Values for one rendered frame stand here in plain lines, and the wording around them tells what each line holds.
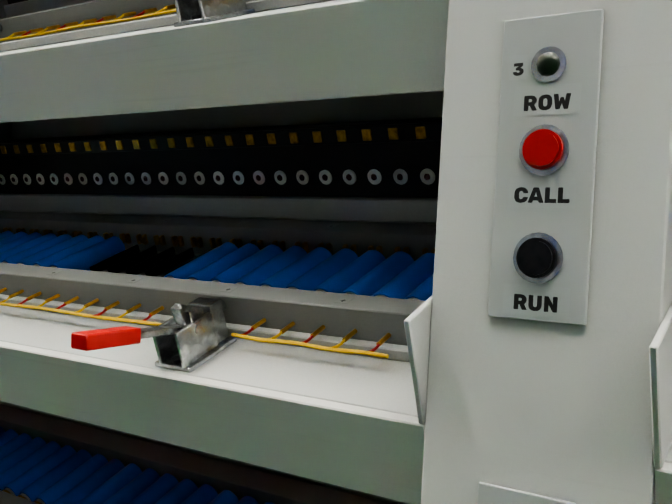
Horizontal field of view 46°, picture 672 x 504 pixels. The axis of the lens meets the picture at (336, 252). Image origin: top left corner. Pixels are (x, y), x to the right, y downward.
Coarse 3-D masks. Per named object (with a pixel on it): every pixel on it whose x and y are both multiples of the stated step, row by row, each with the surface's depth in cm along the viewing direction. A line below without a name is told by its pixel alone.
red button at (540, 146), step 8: (528, 136) 32; (536, 136) 31; (544, 136) 31; (552, 136) 31; (528, 144) 31; (536, 144) 31; (544, 144) 31; (552, 144) 31; (560, 144) 31; (528, 152) 31; (536, 152) 31; (544, 152) 31; (552, 152) 31; (560, 152) 31; (528, 160) 31; (536, 160) 31; (544, 160) 31; (552, 160) 31; (536, 168) 31; (544, 168) 31
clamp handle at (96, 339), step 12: (180, 312) 44; (180, 324) 44; (72, 336) 39; (84, 336) 38; (96, 336) 38; (108, 336) 39; (120, 336) 40; (132, 336) 40; (144, 336) 41; (156, 336) 42; (72, 348) 39; (84, 348) 38; (96, 348) 39
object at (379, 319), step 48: (0, 288) 59; (48, 288) 56; (96, 288) 53; (144, 288) 50; (192, 288) 49; (240, 288) 47; (288, 288) 46; (240, 336) 44; (336, 336) 43; (384, 336) 40
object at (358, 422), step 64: (0, 320) 56; (64, 320) 54; (0, 384) 53; (64, 384) 49; (128, 384) 45; (192, 384) 42; (256, 384) 40; (320, 384) 39; (384, 384) 38; (192, 448) 44; (256, 448) 41; (320, 448) 38; (384, 448) 36
